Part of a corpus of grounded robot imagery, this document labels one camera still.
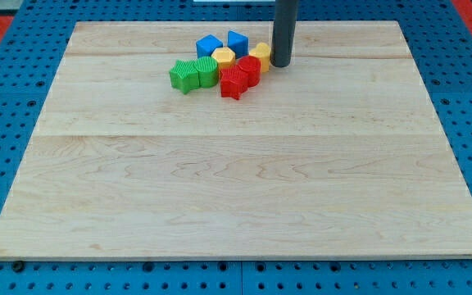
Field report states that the blue triangle block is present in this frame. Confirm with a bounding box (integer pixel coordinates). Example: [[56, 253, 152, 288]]
[[227, 30, 249, 59]]

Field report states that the red star block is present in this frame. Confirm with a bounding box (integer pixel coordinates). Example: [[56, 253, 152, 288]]
[[220, 66, 248, 100]]

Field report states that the green cylinder block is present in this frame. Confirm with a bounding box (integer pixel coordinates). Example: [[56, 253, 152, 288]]
[[194, 57, 219, 89]]

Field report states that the red cylinder block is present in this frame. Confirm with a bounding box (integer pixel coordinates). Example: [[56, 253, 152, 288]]
[[238, 56, 261, 87]]

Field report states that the green star block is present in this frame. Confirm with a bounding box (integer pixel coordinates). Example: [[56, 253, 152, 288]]
[[169, 60, 200, 94]]

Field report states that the yellow hexagon block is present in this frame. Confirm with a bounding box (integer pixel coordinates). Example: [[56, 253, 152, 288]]
[[211, 47, 236, 75]]

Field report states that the yellow heart block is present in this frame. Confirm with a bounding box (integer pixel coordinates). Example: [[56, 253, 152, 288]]
[[249, 43, 271, 73]]

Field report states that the blue cube block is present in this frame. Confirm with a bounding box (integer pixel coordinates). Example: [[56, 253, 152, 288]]
[[196, 34, 223, 58]]

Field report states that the light wooden board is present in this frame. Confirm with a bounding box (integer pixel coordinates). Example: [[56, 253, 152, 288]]
[[0, 20, 472, 261]]

